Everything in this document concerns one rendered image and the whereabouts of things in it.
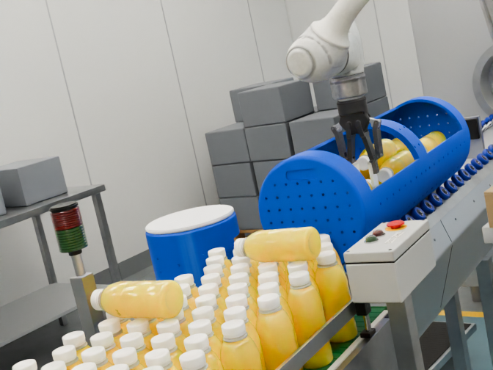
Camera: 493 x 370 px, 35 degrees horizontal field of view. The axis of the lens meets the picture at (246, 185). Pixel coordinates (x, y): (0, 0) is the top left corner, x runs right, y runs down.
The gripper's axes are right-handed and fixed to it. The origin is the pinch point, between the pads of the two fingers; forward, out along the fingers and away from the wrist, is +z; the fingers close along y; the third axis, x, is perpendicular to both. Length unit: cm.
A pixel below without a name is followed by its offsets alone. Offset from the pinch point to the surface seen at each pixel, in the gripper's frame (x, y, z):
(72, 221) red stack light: 66, 38, -10
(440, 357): -99, 28, 98
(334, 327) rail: 60, -16, 16
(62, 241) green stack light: 68, 41, -6
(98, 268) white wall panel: -219, 321, 95
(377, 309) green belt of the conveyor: 35.2, -13.3, 22.4
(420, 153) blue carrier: -18.3, -8.6, -0.7
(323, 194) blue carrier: 22.8, 0.8, -1.3
